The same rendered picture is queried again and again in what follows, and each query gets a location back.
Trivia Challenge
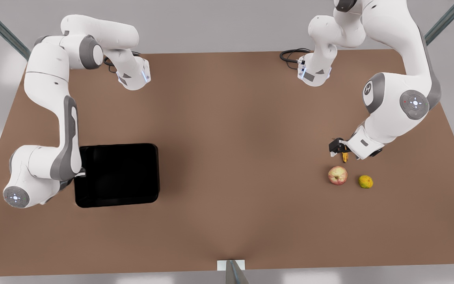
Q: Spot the white post foot plate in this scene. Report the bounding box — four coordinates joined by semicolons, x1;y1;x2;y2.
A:
217;260;246;271

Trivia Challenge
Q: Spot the black cable loop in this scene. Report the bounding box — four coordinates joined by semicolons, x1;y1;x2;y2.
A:
279;48;313;71
103;51;141;74

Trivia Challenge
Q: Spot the red-yellow apple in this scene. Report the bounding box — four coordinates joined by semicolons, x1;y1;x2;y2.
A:
328;166;348;186

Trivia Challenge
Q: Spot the black rectangular tray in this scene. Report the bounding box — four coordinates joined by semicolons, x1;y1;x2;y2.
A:
74;143;160;208

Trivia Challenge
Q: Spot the silver frame post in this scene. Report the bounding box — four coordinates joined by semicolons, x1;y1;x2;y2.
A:
225;260;249;284
0;0;31;61
424;0;454;46

